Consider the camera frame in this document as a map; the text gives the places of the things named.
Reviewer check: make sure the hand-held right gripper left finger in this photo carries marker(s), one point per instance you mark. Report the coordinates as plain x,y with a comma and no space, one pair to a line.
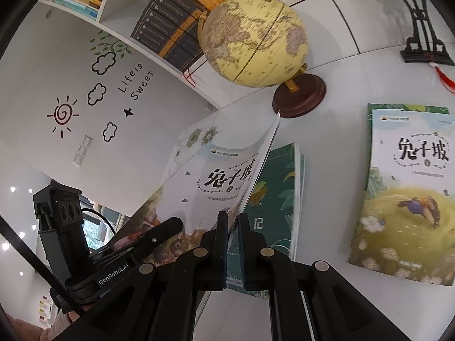
222,245

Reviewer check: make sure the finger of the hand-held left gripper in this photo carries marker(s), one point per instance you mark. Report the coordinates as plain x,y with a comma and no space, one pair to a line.
160,231

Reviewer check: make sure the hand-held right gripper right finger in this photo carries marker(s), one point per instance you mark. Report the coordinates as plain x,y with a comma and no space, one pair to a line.
241,248

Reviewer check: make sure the rabbit book with mouse cover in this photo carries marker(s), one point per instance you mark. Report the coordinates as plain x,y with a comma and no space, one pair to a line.
199,199

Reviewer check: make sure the green book with brown beetle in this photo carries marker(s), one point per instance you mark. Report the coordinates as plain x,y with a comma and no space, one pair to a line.
280,191

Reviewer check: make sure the rabbit book with bird cover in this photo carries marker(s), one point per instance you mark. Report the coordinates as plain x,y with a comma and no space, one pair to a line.
401,202

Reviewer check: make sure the green book with yellow flowers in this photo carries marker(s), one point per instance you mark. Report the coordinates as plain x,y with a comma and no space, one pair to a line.
405,107

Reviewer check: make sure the person's left hand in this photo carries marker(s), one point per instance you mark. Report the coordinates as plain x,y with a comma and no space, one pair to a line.
60,326

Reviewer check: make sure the yellow desk globe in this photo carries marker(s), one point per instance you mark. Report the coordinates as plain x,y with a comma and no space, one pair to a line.
248,42

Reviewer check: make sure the white bookshelf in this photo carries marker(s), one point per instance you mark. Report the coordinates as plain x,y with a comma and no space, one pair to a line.
341,17

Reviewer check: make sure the red tassel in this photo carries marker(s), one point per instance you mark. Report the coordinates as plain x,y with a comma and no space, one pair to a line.
446,80

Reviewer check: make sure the black fan stand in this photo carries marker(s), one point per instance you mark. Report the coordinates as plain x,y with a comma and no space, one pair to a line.
423,51

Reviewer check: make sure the white wall switch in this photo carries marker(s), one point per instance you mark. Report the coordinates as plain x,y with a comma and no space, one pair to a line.
82,149

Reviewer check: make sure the black lettering wall decal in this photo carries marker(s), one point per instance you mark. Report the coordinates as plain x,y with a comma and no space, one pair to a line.
134,95

